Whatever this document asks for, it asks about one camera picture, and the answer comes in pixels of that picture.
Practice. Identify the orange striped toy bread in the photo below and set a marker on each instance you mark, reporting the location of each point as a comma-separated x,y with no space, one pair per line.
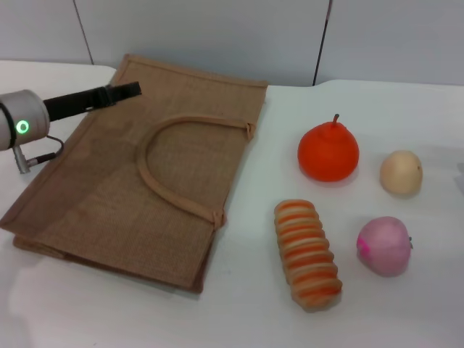
308,253

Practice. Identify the pink toy peach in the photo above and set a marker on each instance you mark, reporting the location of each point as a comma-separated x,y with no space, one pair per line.
384,250

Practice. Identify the brown jute handbag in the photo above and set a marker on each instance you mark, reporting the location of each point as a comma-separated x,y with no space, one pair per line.
181,163

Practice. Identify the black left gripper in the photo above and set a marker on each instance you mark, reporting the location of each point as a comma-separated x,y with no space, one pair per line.
72,103

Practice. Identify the beige round toy fruit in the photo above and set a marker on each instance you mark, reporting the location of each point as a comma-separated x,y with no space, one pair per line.
400,174

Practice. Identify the orange toy pear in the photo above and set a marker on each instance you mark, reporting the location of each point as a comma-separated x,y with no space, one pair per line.
328,154

